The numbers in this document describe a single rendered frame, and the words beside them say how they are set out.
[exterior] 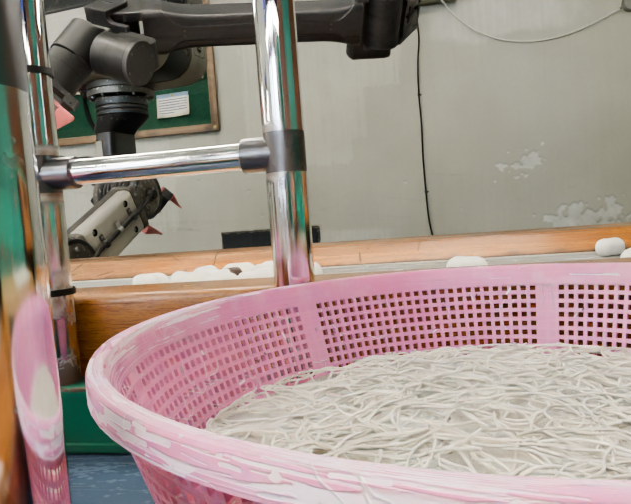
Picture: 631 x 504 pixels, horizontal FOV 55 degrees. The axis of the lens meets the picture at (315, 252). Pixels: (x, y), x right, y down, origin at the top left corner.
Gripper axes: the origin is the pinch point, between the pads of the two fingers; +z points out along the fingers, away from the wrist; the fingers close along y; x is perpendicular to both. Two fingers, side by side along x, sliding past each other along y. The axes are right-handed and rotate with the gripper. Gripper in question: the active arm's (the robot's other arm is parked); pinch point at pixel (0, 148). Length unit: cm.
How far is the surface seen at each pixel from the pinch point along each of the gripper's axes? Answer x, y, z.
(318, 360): -10, -57, 15
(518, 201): -170, 53, -124
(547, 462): -6, -72, 17
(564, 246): -44, -47, -16
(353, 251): -33.0, -28.4, -7.3
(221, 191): -98, 151, -83
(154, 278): -13.9, -26.6, 8.6
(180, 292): -7.1, -46.4, 13.1
